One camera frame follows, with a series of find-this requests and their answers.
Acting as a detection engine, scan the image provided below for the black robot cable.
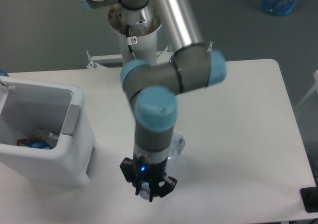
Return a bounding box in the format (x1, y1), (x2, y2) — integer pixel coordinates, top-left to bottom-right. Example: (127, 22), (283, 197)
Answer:
(125, 24), (137, 61)

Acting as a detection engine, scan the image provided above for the clear plastic water bottle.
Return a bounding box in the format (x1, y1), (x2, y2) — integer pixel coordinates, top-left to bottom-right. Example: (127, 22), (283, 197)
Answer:
(139, 132), (185, 200)

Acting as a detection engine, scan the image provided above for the white frame at right edge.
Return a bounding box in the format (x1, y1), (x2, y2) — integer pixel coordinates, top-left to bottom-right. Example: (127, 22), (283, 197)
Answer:
(295, 70), (318, 117)

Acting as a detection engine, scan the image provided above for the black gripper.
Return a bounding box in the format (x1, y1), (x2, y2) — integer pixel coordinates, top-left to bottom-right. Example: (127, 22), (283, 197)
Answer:
(120, 155), (177, 202)

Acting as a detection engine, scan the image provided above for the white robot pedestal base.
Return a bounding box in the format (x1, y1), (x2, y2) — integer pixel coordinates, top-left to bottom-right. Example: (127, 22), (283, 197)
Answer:
(85, 5), (214, 70)

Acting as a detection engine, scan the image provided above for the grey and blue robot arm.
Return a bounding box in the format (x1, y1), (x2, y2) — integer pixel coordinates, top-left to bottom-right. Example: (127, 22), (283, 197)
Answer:
(81, 0), (227, 201)

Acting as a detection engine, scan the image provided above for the trash inside the can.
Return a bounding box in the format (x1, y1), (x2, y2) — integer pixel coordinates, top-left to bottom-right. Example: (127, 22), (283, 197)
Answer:
(16, 129), (60, 149)

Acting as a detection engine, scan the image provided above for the black device at table edge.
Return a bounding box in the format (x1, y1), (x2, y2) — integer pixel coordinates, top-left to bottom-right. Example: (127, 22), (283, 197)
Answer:
(300, 187), (318, 213)

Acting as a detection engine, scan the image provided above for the white plastic trash can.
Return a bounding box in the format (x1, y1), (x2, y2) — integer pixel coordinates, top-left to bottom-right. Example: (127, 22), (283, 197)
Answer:
(0, 76), (97, 187)

